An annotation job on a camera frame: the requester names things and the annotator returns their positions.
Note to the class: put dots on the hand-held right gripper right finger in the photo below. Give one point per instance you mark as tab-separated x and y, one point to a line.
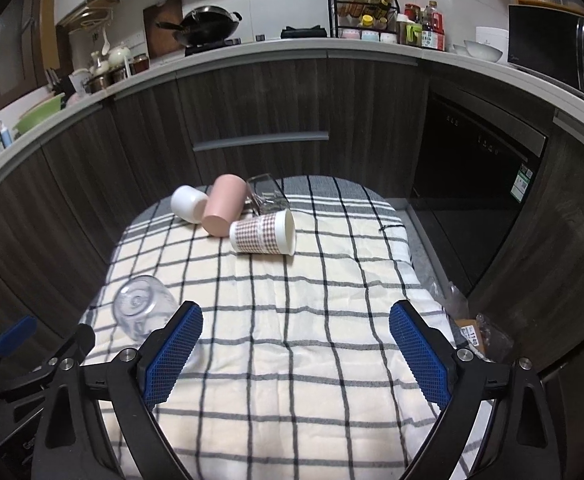
422	355

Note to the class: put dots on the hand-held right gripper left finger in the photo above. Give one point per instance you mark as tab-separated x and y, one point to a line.
172	355

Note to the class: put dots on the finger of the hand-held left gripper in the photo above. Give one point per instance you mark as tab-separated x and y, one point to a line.
16	335
72	345

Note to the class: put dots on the clear plastic cup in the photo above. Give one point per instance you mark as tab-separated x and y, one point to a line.
139	305

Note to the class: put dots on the brown checkered paper cup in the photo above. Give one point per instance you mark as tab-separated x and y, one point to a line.
262	234

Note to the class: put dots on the white cup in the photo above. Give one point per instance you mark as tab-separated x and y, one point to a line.
188	203

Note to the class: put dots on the pink cup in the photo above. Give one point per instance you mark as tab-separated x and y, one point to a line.
222	205

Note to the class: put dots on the clear glass cup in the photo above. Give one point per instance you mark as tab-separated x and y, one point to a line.
272	199

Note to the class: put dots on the cardboard box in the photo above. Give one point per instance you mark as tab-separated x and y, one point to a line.
462	326

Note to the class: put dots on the clear plastic wrap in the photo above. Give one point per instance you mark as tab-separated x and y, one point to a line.
497	340

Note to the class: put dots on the cream checked cloth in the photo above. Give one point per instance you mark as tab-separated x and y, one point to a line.
292	320

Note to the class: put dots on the black built-in dishwasher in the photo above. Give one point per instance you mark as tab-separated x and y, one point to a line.
472	185

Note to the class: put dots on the blue and white bottle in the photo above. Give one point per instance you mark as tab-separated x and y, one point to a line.
6	135

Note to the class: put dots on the dark wood base cabinet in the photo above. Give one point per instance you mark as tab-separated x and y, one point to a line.
137	150

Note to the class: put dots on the green mixing bowl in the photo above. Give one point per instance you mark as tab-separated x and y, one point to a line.
39	117

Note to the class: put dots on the white pitcher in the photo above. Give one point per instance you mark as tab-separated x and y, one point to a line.
78	82

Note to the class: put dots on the steel pot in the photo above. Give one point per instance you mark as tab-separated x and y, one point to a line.
98	82

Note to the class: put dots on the brown jar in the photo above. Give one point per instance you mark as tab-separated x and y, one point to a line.
140	63

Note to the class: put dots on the white teapot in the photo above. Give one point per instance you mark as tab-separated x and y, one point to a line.
118	56

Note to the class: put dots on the small white bowl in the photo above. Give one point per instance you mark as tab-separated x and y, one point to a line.
459	50

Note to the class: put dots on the large white bowl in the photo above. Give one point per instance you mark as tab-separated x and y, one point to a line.
483	51

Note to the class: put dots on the gas stove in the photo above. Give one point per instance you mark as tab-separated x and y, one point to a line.
212	46

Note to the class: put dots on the dark wooden cutting board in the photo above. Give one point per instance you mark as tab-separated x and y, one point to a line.
154	42

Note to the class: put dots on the green mug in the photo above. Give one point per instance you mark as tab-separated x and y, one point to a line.
412	34

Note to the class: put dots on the dark sauce bottle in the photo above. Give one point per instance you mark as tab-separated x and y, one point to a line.
428	32

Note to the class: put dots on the red sauce bottle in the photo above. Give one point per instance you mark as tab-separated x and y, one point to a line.
438	29

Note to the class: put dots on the white rice cooker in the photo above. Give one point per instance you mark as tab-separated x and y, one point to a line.
492	34

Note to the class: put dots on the hanging dish rack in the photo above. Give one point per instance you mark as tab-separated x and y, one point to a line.
92	15

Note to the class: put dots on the black microwave oven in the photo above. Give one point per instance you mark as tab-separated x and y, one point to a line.
547	45

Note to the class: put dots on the black wok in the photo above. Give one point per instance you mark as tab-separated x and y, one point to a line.
207	22

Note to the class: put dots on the red lid jar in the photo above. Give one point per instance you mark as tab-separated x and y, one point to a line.
412	11

